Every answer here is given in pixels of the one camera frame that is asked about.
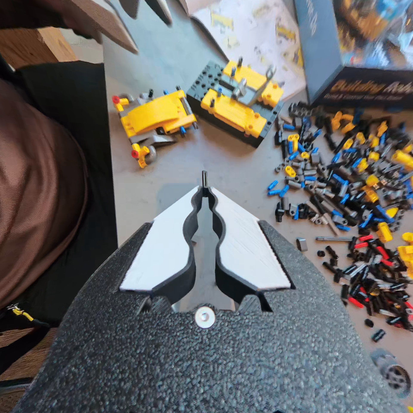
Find blue cardboard kit box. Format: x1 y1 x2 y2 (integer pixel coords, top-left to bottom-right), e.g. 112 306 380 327
294 0 413 108

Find person's brown shirt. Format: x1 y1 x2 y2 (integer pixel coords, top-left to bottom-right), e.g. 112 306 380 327
0 79 88 308

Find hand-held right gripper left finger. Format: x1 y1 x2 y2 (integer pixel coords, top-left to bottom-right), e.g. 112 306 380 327
119 186 202 294

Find wooden panel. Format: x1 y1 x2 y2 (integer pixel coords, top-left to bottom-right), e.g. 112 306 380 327
0 27 77 70

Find group of toy wheels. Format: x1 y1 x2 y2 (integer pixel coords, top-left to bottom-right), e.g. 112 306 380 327
370 350 412 399

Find open instruction booklet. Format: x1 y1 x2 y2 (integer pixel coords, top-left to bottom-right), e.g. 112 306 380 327
189 0 307 101

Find person's left forearm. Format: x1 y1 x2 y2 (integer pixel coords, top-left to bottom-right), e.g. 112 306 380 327
0 0 97 41

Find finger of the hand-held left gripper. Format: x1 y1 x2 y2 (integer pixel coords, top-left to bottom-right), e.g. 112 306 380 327
119 0 174 26
65 0 140 55

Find black battery box yellow beams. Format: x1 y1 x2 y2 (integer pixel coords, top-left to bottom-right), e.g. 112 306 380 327
186 56 285 149

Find pile of small building pieces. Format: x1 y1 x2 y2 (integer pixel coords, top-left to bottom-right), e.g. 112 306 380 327
267 103 413 344

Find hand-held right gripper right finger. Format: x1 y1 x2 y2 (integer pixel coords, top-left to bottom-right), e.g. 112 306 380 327
208 187 292 291

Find yellow grey toy vehicle assembly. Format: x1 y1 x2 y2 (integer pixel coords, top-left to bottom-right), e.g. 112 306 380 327
112 86 199 169

